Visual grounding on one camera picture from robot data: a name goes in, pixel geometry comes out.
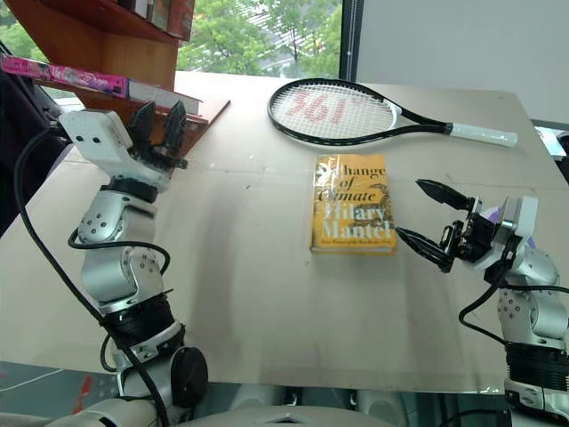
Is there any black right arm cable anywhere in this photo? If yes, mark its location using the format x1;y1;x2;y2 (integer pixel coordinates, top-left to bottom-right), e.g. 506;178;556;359
457;248;512;346

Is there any black and white tennis racket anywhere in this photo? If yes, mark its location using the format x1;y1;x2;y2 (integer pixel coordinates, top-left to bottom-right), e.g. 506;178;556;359
266;77;519;149

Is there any pink cover book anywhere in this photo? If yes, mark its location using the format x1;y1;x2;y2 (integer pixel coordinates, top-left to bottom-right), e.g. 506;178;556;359
0;54;204;112

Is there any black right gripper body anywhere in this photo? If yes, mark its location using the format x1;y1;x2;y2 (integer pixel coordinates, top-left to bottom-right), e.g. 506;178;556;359
438;212;498;273

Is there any black chair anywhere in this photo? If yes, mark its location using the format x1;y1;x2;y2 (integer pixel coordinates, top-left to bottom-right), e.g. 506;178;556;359
0;42;72;239

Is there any white and blue box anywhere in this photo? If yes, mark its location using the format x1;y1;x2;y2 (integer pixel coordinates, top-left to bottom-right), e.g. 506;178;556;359
533;119;569;183

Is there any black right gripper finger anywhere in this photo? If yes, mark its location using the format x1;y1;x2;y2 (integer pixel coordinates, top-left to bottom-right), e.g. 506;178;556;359
415;178;479;213
394;225;455;273

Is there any short black left arm cable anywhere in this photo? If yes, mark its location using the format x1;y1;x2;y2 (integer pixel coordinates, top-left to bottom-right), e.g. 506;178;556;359
67;229;172;277

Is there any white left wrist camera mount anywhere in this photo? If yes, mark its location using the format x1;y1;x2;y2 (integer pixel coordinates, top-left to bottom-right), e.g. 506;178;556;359
59;109;173;191

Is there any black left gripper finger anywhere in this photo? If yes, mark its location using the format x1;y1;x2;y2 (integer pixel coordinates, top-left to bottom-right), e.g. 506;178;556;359
162;100;188;157
128;101;157;149

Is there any black window frame post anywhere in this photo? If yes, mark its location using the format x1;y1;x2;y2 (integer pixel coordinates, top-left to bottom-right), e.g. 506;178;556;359
339;0;366;84

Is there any yellow paperback book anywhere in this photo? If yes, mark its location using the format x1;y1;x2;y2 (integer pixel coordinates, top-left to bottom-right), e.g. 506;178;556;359
309;153;398;257

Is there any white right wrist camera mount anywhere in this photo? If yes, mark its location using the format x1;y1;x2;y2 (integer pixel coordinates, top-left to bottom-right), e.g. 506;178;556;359
461;194;540;272

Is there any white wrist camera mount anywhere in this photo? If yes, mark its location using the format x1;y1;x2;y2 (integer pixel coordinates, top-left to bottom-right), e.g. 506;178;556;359
59;109;173;191
461;194;540;272

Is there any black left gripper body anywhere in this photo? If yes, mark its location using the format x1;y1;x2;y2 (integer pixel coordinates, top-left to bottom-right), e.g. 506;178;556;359
128;141;188;171

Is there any dark red book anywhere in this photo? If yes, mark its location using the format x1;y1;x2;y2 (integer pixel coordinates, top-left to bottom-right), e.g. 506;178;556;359
164;0;197;42

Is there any dark green book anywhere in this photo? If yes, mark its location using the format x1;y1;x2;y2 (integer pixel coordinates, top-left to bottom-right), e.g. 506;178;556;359
146;0;172;30

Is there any wooden bookshelf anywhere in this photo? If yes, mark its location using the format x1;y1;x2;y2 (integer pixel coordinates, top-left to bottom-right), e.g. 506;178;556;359
4;0;232;156

